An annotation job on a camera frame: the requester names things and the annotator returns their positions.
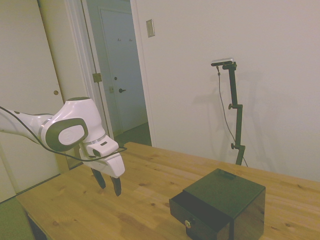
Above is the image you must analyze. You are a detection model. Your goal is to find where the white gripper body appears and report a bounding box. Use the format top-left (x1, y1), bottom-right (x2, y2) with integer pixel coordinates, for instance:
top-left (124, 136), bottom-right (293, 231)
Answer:
top-left (79, 147), bottom-right (126, 179)

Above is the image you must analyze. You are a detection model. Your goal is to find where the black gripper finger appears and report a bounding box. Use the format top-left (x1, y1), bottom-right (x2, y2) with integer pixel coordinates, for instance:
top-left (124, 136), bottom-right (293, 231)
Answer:
top-left (109, 176), bottom-right (123, 198)
top-left (90, 167), bottom-right (107, 190)

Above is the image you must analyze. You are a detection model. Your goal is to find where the black drawer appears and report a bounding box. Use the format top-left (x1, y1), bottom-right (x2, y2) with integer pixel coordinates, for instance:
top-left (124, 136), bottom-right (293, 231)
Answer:
top-left (169, 191), bottom-right (232, 240)

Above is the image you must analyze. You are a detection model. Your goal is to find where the black drawer cabinet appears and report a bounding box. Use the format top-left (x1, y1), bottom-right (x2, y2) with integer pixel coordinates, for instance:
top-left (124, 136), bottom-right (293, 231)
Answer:
top-left (182, 167), bottom-right (266, 240)

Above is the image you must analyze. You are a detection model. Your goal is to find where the white hallway door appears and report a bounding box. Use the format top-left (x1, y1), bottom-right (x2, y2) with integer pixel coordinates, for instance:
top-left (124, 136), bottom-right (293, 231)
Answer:
top-left (99, 8), bottom-right (149, 136)

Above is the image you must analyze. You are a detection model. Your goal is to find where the white hinged room door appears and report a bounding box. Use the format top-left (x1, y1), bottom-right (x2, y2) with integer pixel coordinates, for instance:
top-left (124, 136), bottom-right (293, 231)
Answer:
top-left (37, 0), bottom-right (111, 171)

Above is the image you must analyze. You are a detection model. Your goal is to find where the white closet door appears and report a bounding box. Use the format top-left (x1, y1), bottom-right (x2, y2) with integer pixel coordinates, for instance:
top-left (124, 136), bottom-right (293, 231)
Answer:
top-left (0, 0), bottom-right (63, 203)

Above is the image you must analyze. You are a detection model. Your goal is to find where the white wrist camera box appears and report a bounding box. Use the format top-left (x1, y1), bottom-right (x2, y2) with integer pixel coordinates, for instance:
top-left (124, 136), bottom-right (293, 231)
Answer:
top-left (86, 136), bottom-right (120, 160)

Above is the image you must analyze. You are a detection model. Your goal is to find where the metal wall switch plate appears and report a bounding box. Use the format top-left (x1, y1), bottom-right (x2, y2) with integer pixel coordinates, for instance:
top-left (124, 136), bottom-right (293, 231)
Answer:
top-left (145, 18), bottom-right (156, 38)

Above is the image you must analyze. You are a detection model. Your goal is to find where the black jointed camera stand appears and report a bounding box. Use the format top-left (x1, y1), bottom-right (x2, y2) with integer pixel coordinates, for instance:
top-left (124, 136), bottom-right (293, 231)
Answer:
top-left (222, 62), bottom-right (247, 166)

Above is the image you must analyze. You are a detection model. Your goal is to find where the silver camera on stand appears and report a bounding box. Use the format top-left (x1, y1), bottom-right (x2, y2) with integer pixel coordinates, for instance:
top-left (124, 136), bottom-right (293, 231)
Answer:
top-left (210, 57), bottom-right (236, 67)

